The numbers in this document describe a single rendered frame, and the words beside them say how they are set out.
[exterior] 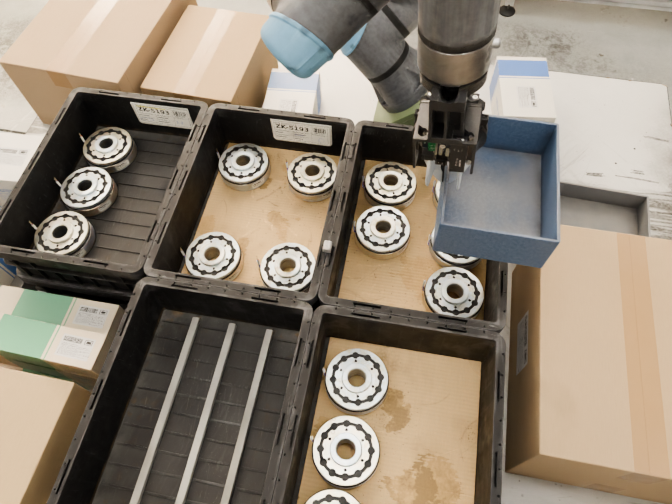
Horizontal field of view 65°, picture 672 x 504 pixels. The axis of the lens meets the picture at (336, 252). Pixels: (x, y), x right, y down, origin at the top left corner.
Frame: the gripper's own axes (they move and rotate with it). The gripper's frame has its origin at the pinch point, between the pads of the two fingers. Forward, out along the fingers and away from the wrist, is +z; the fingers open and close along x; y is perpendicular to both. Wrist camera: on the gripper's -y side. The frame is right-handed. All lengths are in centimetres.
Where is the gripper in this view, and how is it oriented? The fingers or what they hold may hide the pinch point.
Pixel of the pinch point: (446, 170)
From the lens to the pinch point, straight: 75.8
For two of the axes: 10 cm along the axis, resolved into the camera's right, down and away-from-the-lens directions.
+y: -2.4, 8.5, -4.7
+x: 9.6, 1.4, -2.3
